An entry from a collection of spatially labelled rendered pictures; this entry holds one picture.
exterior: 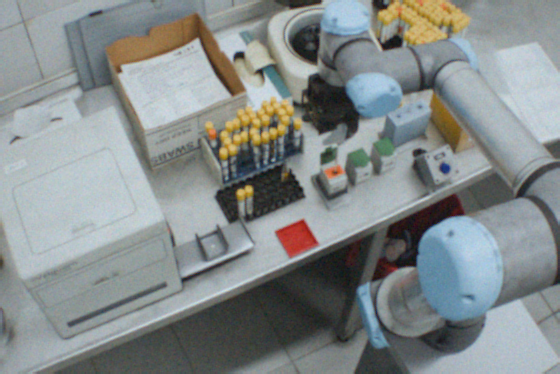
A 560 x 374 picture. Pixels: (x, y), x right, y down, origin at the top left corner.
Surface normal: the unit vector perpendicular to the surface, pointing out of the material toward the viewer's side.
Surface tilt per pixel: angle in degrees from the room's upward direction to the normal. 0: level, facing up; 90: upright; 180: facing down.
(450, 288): 83
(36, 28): 90
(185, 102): 2
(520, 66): 1
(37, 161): 0
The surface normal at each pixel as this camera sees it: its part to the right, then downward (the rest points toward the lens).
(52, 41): 0.46, 0.76
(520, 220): -0.04, -0.65
